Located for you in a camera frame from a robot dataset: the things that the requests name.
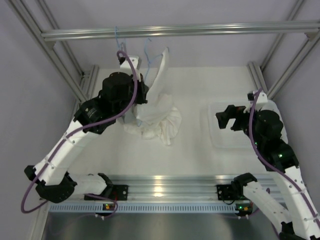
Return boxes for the slotted cable duct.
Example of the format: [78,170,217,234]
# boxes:
[48,202,239,214]

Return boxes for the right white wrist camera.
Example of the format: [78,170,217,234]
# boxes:
[244,90,268,113]

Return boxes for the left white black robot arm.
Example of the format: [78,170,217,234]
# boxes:
[24,72,149,203]

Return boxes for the white tank top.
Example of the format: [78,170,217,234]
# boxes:
[123,48,182,146]

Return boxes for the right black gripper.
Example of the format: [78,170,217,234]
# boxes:
[215,103,263,147]

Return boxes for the aluminium frame posts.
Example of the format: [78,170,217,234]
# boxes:
[246,0,320,101]
[6,0,100,103]

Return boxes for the aluminium hanging rail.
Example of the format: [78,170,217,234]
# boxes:
[40,20,320,43]

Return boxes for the aluminium frame right posts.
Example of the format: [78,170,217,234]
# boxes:
[246,0,320,101]

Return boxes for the blue wire hanger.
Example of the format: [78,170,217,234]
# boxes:
[136,37,163,127]
[114,26,127,53]

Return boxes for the clear plastic basket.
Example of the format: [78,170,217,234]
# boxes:
[208,100,252,150]

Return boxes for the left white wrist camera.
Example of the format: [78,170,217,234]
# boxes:
[118,54,140,75]

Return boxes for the aluminium frame left posts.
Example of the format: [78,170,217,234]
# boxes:
[6,0,100,103]

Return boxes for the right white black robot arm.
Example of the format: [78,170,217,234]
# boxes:
[215,105,320,240]

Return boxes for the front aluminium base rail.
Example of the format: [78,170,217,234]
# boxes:
[39,173,288,202]

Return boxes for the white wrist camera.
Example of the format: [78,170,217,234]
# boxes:
[244,90,268,113]
[118,54,140,75]

